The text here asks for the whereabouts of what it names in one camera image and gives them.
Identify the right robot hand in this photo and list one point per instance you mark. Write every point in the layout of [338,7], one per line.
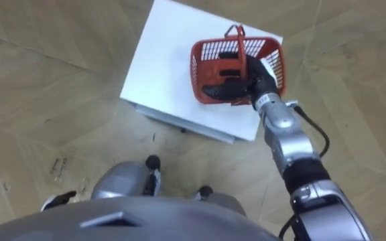
[258,80]

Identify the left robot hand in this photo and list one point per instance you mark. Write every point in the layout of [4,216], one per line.
[58,199]

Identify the red plastic basket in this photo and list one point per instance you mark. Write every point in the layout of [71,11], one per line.
[209,68]

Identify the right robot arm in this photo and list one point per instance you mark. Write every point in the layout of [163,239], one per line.
[293,147]

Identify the robot body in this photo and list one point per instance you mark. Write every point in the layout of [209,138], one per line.
[122,221]

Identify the robot legs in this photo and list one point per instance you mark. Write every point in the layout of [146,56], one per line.
[129,179]

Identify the white table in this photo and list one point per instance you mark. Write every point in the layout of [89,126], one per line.
[161,70]

